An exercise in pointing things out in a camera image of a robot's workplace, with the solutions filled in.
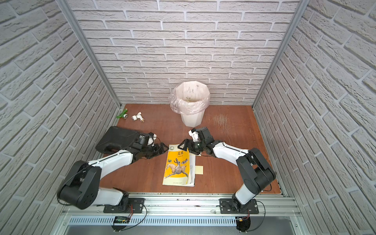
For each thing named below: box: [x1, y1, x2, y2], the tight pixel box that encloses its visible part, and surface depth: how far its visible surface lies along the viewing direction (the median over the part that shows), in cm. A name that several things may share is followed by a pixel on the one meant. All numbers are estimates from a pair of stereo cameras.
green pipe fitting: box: [116, 108, 129, 119], surface depth 112 cm
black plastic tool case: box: [95, 126, 141, 154], surface depth 94 cm
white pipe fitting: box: [131, 111, 145, 123], surface depth 111 cm
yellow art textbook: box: [162, 144, 196, 187], surface depth 87 cm
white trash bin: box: [169, 80, 211, 128], surface depth 96 cm
